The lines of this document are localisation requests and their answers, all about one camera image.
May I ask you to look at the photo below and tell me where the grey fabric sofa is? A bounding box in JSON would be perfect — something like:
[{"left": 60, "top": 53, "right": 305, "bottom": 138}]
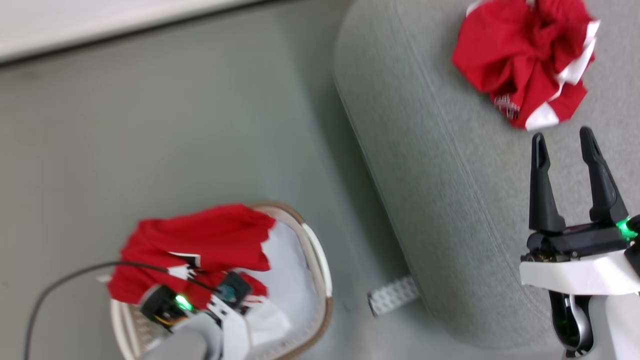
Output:
[{"left": 332, "top": 0, "right": 640, "bottom": 351}]

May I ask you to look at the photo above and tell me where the white wall trim strip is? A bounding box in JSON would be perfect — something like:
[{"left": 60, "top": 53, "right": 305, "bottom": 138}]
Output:
[{"left": 0, "top": 0, "right": 263, "bottom": 64}]

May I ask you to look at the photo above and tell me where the white plastic laundry basket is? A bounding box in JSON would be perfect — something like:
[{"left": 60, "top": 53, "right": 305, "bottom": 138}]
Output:
[{"left": 97, "top": 201, "right": 334, "bottom": 360}]

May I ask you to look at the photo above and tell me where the thin black cable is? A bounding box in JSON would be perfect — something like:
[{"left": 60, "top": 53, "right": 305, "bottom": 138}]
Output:
[{"left": 24, "top": 261, "right": 223, "bottom": 360}]

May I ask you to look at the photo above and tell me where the red garment with white trim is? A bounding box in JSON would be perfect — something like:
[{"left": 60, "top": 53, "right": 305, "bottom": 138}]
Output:
[
  {"left": 107, "top": 204, "right": 277, "bottom": 311},
  {"left": 451, "top": 0, "right": 601, "bottom": 132}
]

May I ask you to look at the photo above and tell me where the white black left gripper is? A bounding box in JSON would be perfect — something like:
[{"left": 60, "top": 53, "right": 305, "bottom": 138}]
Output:
[{"left": 140, "top": 271, "right": 253, "bottom": 360}]

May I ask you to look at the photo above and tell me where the white cloth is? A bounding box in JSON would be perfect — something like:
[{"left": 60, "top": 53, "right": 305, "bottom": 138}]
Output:
[{"left": 240, "top": 220, "right": 326, "bottom": 351}]

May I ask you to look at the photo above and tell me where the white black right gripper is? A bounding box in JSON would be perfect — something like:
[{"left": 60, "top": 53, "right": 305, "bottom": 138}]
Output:
[{"left": 519, "top": 126, "right": 640, "bottom": 297}]

